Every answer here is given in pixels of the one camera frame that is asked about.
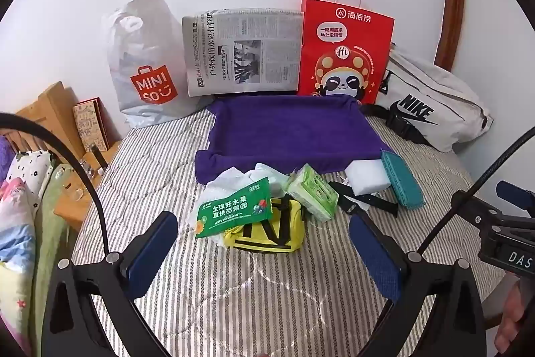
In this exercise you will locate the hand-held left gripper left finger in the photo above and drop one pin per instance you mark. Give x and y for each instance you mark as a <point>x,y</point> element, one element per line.
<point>152,252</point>

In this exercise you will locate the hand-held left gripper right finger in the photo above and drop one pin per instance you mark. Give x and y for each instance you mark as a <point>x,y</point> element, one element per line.
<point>374,256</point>

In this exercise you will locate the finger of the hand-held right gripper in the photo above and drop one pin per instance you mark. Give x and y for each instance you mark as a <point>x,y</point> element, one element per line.
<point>518,196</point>
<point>480,212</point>

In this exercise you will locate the white sponge block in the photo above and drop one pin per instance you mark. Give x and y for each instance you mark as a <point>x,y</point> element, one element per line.
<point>368,177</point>

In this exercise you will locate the teal cloth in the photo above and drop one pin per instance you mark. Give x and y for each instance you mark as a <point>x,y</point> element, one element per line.
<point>401,179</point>

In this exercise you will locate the green tissue pack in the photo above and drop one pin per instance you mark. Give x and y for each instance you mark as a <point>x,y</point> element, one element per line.
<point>313,192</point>

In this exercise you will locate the green printed packet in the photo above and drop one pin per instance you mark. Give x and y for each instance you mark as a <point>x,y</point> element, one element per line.
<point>234,210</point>

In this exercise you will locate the white wipe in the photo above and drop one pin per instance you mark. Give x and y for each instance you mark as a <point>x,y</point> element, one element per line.
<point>228,179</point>

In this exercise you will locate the yellow black pouch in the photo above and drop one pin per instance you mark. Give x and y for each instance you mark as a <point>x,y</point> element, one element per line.
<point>267,233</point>

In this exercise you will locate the mint white sock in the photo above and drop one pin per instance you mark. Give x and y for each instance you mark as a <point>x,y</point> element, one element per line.
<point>271,179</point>

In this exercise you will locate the purple towel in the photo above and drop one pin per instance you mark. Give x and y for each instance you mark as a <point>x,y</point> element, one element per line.
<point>284,131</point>

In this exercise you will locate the person's right hand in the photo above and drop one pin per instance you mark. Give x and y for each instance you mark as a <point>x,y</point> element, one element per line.
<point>518,315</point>

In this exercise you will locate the striped bedsheet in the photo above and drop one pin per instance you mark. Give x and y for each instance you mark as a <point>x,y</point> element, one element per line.
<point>234,298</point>

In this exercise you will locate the green sheet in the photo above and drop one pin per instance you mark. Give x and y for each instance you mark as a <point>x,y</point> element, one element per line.
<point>48,231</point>

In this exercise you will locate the black bottle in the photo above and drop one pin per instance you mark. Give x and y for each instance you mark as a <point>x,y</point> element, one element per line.
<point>99,157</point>

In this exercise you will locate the beige waist bag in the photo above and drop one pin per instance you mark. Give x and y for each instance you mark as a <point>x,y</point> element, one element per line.
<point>439,97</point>

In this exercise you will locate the patterned box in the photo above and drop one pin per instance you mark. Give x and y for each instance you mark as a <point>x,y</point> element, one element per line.
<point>90,125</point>

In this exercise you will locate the flower print pillow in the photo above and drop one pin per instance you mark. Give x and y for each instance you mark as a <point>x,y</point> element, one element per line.
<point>31,173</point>

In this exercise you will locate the wooden headboard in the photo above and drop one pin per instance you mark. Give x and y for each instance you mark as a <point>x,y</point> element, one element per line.
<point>50,110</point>

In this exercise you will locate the purple plush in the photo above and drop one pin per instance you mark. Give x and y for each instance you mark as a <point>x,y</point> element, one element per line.
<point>5,156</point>

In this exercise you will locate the white plastic shopping bag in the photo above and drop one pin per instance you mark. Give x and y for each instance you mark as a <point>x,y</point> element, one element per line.
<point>142,47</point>

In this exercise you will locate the folded newspaper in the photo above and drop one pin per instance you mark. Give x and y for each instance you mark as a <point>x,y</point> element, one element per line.
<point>242,51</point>

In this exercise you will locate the red paper bag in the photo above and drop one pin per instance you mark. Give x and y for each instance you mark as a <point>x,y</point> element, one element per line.
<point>334,30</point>

